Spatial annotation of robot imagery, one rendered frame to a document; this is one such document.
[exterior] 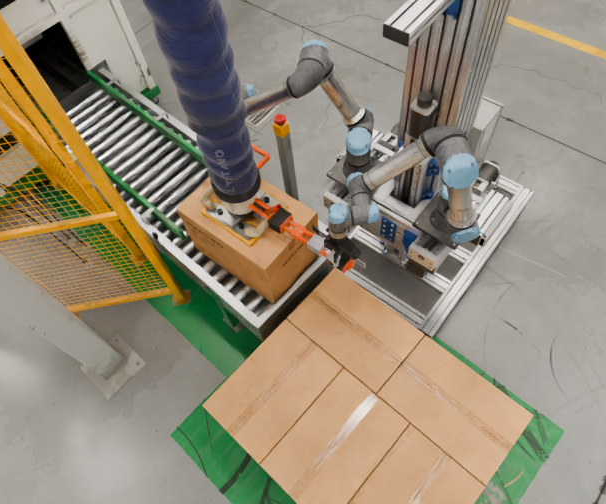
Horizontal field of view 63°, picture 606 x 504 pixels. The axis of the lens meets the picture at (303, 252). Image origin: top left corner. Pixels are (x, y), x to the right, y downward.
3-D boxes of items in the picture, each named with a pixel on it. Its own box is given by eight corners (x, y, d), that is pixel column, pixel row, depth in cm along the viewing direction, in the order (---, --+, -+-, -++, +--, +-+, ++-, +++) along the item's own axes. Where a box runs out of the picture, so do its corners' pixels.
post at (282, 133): (290, 224, 355) (271, 123, 269) (296, 218, 357) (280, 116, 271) (297, 229, 353) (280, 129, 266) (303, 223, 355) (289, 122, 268)
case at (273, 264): (196, 248, 286) (175, 208, 251) (242, 202, 300) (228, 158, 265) (275, 305, 264) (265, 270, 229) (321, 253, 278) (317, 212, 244)
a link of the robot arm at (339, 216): (351, 216, 183) (329, 220, 183) (351, 232, 192) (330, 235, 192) (348, 199, 187) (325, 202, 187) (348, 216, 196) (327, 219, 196)
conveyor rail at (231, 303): (36, 140, 360) (21, 121, 344) (42, 136, 362) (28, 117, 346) (259, 339, 271) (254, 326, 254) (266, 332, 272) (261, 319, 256)
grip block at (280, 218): (267, 226, 230) (265, 219, 225) (280, 212, 233) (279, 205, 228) (281, 235, 227) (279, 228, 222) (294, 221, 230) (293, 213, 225)
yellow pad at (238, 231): (200, 213, 249) (198, 207, 244) (214, 200, 252) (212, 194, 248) (250, 247, 236) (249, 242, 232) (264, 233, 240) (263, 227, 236)
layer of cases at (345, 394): (220, 422, 276) (201, 405, 241) (336, 297, 308) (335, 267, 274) (393, 600, 229) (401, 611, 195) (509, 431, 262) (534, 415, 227)
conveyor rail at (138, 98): (108, 90, 381) (97, 70, 365) (113, 87, 383) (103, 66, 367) (337, 259, 292) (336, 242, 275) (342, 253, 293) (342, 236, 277)
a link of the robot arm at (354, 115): (354, 149, 240) (290, 66, 203) (357, 126, 247) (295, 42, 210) (377, 141, 233) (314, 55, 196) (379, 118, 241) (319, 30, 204)
